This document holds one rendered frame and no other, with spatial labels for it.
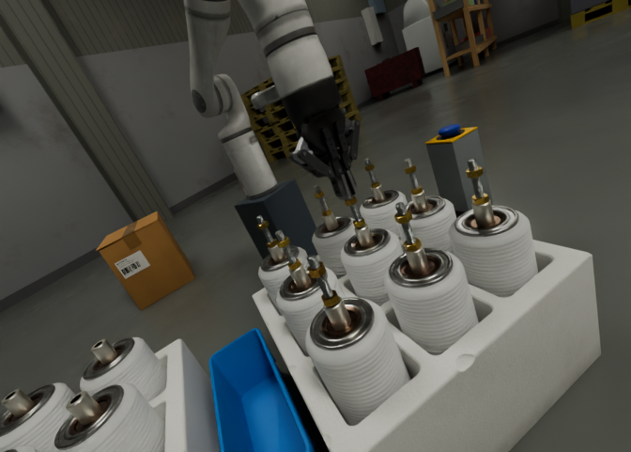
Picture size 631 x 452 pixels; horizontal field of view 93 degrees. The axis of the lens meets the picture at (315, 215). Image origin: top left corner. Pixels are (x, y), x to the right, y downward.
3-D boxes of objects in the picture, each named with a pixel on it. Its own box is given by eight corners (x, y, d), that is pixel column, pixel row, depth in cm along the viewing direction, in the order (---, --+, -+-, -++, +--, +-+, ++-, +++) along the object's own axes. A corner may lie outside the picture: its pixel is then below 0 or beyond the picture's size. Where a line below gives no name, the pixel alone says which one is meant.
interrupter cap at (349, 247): (370, 227, 52) (369, 225, 52) (401, 237, 46) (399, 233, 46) (336, 251, 50) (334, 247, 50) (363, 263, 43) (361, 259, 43)
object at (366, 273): (399, 301, 60) (370, 223, 54) (439, 323, 51) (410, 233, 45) (362, 331, 56) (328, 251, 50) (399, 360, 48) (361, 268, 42)
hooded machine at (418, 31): (459, 62, 659) (442, -16, 608) (451, 68, 614) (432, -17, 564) (424, 75, 711) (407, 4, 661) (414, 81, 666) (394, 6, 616)
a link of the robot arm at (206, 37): (171, -14, 60) (210, -16, 66) (188, 109, 80) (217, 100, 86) (200, 3, 57) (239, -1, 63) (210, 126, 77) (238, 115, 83)
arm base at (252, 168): (243, 201, 88) (215, 146, 83) (265, 187, 94) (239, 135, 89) (263, 197, 82) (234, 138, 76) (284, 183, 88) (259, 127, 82)
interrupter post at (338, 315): (343, 335, 32) (331, 312, 31) (329, 328, 34) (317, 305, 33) (357, 320, 33) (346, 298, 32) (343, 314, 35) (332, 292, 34)
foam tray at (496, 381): (286, 357, 68) (251, 295, 62) (415, 267, 79) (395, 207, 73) (398, 569, 33) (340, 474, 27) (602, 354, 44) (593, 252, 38)
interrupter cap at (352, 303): (343, 365, 29) (340, 359, 29) (299, 335, 35) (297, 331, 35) (389, 312, 33) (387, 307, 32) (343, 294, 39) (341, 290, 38)
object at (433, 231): (444, 319, 52) (416, 228, 46) (410, 292, 60) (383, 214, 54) (487, 290, 53) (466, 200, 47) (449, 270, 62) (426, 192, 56)
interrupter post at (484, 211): (497, 218, 40) (492, 196, 39) (494, 227, 39) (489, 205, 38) (477, 219, 42) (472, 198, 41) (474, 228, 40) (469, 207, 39)
